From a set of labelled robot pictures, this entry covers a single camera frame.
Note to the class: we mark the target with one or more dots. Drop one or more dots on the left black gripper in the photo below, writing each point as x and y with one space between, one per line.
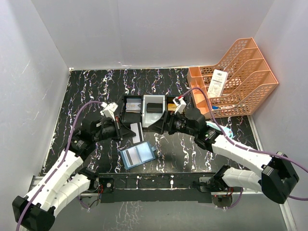
118 130

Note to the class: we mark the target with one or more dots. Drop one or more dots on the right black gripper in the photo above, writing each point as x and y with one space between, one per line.
167 123

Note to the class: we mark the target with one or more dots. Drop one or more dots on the three-compartment black white tray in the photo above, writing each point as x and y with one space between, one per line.
144 117

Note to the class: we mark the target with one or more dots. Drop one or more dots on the blue leather card holder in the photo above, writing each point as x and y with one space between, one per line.
145 150

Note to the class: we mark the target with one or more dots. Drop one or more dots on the patterned white card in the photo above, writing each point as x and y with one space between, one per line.
133 107

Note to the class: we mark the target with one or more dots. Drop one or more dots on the packaged nail clipper blister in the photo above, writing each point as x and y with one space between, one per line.
227 130

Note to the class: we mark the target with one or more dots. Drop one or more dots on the orange mesh file organizer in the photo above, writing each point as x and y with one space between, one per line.
250 81

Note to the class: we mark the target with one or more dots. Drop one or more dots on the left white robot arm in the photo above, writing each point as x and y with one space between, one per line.
37 210

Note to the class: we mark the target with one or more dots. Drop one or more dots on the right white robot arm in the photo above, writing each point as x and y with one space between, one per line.
247 168

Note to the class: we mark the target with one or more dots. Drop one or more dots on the black credit card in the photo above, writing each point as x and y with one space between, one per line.
154 107

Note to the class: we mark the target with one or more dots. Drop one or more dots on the gold credit card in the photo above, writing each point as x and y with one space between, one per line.
171 107

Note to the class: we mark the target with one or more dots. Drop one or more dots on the white paper receipt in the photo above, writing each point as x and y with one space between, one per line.
217 83

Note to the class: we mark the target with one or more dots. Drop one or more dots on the aluminium frame rail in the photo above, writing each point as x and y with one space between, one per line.
111 188

